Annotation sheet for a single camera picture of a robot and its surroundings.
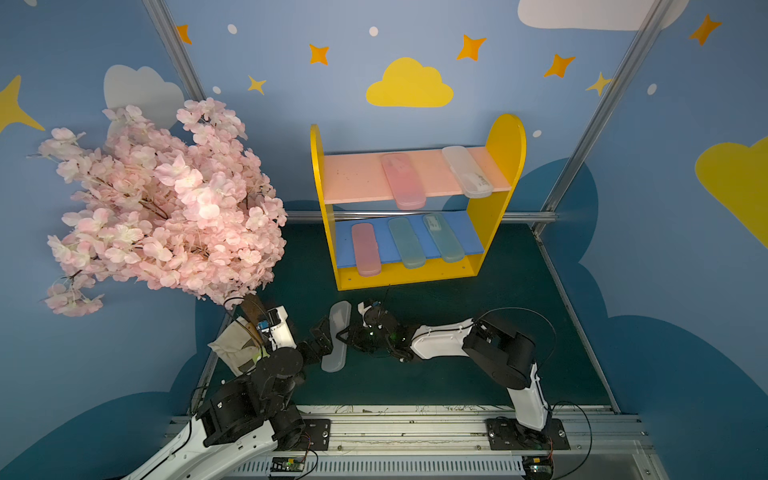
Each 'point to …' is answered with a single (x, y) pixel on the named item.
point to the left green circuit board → (288, 464)
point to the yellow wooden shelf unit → (411, 216)
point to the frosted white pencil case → (340, 320)
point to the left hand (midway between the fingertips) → (314, 321)
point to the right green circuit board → (538, 467)
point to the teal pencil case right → (444, 240)
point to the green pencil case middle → (408, 244)
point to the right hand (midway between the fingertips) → (338, 335)
